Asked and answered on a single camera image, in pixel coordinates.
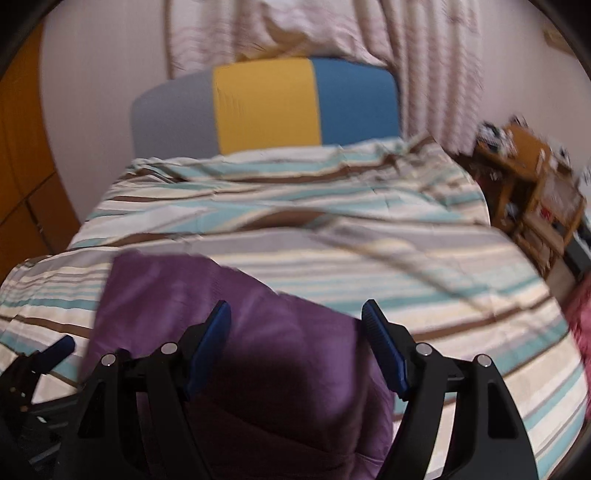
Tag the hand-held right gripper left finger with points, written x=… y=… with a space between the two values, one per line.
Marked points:
x=210 y=341

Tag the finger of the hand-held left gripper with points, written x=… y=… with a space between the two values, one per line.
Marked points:
x=55 y=351

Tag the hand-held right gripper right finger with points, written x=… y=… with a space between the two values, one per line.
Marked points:
x=385 y=346

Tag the purple quilted puffer jacket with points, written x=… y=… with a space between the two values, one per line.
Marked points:
x=277 y=369

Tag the striped bed cover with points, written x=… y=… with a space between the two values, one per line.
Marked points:
x=369 y=258

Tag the wooden wardrobe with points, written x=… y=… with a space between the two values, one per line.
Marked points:
x=23 y=161

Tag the dark red cloth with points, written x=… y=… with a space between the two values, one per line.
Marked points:
x=581 y=318

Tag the wooden shelf unit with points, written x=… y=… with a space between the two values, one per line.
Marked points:
x=531 y=194

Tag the assorted small clutter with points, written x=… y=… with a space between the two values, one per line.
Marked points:
x=498 y=134

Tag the grey yellow blue headboard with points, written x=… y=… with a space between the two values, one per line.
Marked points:
x=263 y=106

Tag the pink patterned curtain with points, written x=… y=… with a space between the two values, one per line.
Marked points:
x=425 y=60

